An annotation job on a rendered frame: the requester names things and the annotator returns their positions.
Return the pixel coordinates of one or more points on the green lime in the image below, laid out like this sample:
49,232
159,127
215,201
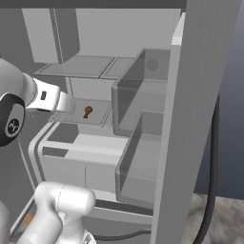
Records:
152,64

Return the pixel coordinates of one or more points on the brown chicken drumstick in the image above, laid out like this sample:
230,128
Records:
87,111

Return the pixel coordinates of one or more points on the clear fridge door bin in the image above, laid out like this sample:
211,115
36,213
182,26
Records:
127,95
136,171

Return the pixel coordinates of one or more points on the white fridge drawer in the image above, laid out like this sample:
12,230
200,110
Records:
63,168
101,173

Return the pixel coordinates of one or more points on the grey fridge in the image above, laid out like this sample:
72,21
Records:
127,28

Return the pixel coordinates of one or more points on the glass fridge shelf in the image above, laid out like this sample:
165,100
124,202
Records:
122,68
95,120
79,66

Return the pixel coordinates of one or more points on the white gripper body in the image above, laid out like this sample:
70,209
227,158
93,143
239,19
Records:
66,104

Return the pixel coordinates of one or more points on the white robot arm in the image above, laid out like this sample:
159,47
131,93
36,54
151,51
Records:
63,203

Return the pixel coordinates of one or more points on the grey fridge door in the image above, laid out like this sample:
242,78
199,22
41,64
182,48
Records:
197,95

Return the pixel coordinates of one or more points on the orange peach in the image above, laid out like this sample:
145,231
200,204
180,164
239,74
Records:
29,216

